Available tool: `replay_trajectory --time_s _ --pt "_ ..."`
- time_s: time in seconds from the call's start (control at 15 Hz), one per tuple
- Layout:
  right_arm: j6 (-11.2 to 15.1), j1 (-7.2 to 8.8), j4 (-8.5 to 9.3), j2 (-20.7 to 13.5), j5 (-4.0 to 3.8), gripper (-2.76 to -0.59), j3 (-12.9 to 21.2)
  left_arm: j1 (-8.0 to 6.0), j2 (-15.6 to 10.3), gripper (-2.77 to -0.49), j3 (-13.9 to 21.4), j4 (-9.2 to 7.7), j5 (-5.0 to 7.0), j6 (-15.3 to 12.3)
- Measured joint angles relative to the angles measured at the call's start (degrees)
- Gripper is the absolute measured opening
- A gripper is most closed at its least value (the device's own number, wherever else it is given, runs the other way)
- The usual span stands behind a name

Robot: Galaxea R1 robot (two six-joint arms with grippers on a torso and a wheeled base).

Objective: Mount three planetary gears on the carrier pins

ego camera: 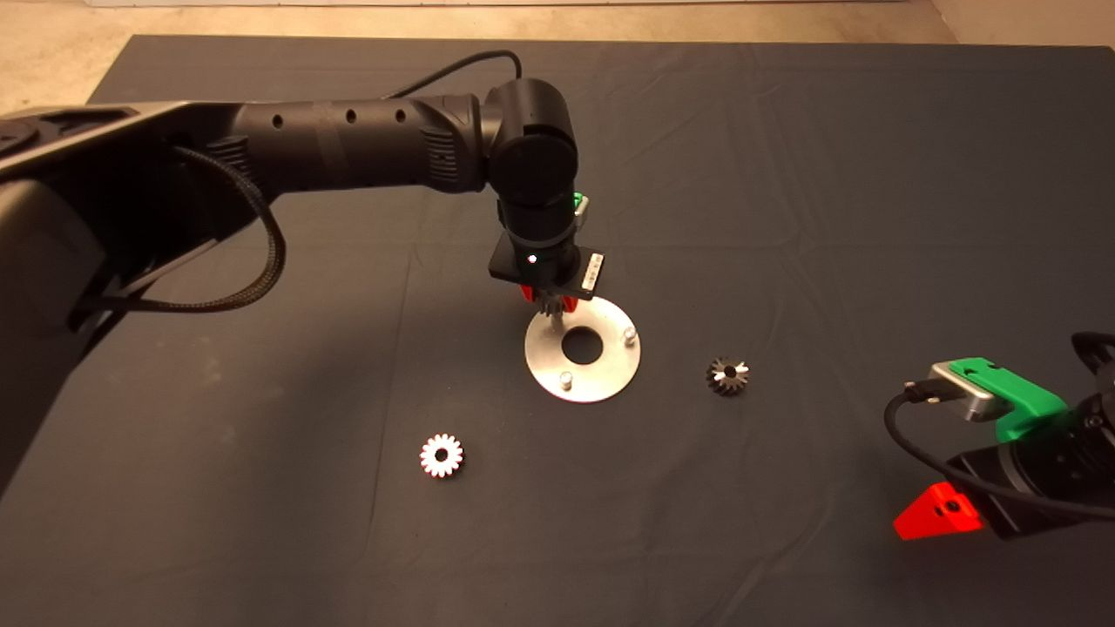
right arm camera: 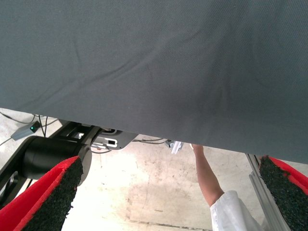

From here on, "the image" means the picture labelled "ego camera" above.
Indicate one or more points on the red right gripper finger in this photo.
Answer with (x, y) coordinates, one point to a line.
(941, 516)

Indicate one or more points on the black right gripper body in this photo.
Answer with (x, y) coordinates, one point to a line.
(1028, 488)

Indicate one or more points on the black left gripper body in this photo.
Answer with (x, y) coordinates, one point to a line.
(588, 274)

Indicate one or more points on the small steel planetary gear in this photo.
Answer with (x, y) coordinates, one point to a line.
(455, 462)
(550, 305)
(737, 383)

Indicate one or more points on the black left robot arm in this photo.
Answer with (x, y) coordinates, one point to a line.
(348, 139)

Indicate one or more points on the round metal carrier plate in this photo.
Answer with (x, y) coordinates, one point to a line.
(610, 374)

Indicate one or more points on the dark grey table cloth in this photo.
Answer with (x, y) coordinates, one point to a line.
(784, 174)

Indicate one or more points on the green left camera mount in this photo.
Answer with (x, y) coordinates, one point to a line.
(576, 205)

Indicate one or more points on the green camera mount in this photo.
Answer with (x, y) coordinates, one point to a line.
(576, 205)
(1028, 409)

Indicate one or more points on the green right camera mount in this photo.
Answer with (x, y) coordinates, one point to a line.
(1028, 409)

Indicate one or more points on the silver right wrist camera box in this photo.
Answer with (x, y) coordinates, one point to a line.
(958, 392)

